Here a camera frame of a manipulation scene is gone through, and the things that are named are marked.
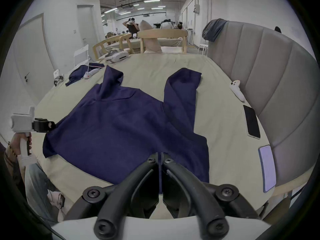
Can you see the white headset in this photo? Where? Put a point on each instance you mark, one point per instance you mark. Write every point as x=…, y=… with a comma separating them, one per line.
x=117, y=56

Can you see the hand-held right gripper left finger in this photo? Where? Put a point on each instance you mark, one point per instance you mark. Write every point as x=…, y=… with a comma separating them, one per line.
x=117, y=201

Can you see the person's left hand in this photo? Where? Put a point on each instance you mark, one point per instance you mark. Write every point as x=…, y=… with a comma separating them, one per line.
x=15, y=142

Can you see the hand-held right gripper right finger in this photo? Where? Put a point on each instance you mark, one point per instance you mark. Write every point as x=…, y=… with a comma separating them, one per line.
x=200, y=201

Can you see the dark blue shirt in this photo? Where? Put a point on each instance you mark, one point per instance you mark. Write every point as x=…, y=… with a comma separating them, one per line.
x=125, y=124

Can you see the white and red hand controller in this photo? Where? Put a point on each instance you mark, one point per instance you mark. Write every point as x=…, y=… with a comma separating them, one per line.
x=91, y=73

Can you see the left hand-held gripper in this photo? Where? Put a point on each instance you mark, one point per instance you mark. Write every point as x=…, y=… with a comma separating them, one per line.
x=21, y=122

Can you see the dark grey garment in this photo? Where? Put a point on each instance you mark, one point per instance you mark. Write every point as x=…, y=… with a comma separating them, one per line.
x=212, y=30

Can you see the beige cushion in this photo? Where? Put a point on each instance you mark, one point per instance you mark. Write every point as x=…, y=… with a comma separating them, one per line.
x=150, y=42

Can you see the person's left forearm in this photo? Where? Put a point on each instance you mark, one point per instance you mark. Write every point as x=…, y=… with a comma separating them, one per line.
x=11, y=160

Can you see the grey padded headboard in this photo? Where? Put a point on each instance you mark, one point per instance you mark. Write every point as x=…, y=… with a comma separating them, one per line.
x=280, y=84

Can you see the bed with beige sheet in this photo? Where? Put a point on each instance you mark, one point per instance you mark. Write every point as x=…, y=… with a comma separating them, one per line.
x=220, y=114

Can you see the person's legs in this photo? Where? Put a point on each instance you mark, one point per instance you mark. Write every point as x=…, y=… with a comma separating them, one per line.
x=37, y=189

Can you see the pale purple card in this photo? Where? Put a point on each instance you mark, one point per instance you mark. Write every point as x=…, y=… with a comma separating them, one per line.
x=267, y=169

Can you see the small dark blue cloth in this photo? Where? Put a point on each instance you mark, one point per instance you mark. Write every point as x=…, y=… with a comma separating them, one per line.
x=76, y=75

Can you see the white stool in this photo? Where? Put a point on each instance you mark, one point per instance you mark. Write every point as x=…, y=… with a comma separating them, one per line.
x=203, y=48

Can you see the black phone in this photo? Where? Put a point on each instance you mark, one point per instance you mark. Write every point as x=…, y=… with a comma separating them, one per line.
x=251, y=121

